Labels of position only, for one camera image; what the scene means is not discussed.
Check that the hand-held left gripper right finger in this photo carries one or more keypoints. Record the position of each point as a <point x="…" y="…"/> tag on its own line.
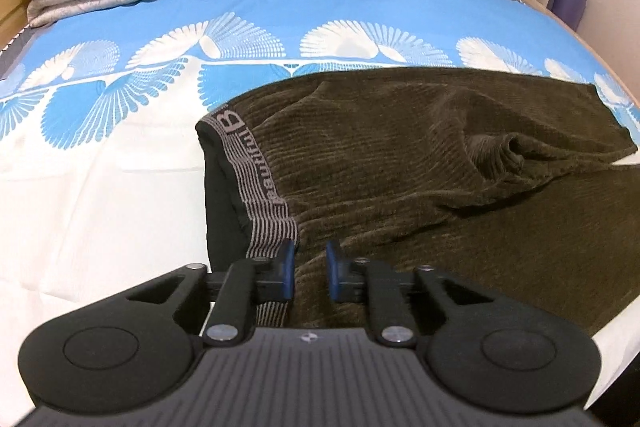
<point x="332" y="272"/>

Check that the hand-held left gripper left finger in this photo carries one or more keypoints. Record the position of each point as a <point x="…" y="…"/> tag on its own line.
<point x="287" y="268"/>

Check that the blue and white printed bedsheet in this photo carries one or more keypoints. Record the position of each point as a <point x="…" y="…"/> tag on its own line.
<point x="125" y="207"/>

